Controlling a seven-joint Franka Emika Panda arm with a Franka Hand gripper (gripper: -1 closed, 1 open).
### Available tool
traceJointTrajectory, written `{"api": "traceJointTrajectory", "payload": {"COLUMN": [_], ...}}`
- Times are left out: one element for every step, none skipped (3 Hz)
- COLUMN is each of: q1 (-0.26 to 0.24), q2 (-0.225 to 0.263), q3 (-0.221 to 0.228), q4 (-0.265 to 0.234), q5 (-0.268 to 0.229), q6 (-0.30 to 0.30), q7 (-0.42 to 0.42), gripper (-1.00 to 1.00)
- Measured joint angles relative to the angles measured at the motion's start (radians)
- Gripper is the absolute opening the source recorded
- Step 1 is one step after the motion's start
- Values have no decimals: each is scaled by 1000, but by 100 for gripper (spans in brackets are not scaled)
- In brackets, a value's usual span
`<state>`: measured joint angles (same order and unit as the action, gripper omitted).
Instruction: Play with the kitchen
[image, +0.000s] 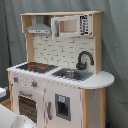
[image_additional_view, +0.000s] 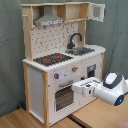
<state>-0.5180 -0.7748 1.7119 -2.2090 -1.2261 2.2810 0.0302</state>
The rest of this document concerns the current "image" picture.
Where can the metal pot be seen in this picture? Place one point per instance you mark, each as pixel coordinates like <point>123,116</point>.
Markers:
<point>70,74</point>

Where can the white microwave door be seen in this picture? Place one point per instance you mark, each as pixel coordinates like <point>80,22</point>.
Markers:
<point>71,26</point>

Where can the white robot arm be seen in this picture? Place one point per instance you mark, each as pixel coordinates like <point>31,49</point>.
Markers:
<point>9,119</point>

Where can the wooden toy kitchen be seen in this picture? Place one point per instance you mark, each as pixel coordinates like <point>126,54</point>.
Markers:
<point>80,52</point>

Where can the grey toy sink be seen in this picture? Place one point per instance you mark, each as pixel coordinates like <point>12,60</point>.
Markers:
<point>82,75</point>

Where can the right red stove knob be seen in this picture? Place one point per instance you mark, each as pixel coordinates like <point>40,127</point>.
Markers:
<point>34,84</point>

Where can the red stove knob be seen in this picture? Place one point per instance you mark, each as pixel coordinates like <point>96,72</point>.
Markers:
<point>15,79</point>
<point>34,84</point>

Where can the grey ice dispenser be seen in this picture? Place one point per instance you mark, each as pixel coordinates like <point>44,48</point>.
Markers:
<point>62,105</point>

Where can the white fridge door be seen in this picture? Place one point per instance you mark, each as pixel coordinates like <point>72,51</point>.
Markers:
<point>74,94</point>

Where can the grey range hood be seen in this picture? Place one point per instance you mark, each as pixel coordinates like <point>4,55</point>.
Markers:
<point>39,27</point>

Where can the left red stove knob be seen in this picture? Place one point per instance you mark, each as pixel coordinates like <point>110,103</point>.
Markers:
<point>15,79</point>

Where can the white oven door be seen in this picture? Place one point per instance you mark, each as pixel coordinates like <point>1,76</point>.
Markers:
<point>29,103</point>

